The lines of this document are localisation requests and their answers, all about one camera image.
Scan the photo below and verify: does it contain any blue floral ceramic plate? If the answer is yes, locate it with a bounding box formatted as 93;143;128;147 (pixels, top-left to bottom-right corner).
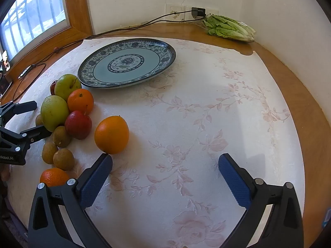
78;38;177;89

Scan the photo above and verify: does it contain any green apple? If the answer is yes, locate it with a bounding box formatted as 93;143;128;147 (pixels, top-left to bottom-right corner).
41;95;70;133
54;74;82;102

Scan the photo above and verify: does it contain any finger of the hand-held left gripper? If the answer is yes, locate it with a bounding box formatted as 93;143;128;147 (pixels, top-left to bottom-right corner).
0;125;53;151
0;100;38;124

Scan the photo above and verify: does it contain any small flat device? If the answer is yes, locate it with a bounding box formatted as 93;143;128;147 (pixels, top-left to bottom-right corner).
19;66;34;78

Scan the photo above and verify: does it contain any bagged green lettuce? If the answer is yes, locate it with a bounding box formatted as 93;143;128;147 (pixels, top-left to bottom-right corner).
202;15;256;42

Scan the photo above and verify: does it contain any large orange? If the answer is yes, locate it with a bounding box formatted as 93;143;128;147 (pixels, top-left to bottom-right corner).
94;115;130;155

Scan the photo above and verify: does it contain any black plug charger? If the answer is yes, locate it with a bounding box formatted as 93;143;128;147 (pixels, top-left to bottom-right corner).
191;7;206;18

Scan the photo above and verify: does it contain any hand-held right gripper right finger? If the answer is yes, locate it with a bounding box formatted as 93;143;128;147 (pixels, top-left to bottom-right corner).
218;153;304;248

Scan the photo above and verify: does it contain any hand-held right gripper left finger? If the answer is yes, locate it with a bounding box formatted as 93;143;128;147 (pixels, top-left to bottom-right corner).
27;153;113;248

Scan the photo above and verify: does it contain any white floral tablecloth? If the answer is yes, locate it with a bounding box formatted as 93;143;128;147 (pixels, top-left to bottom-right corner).
5;37;306;248

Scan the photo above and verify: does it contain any small orange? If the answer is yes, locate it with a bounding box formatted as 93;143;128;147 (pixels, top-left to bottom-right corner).
40;168;70;187

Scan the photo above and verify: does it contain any wooden framed window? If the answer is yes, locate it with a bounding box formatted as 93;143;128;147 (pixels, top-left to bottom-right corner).
0;0;94;83

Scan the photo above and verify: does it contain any black cable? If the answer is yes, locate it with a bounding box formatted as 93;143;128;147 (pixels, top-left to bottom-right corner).
12;10;193;101

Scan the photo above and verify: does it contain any red apple with stem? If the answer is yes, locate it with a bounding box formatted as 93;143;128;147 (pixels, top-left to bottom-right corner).
65;110;93;140

